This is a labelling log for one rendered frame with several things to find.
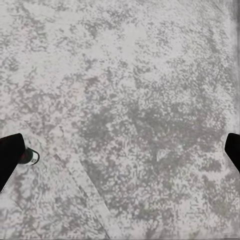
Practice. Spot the insectifuge atomizer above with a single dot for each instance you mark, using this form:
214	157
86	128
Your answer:
30	156

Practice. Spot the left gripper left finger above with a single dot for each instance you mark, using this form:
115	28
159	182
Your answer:
12	149

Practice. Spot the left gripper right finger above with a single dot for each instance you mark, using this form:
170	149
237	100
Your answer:
232	148

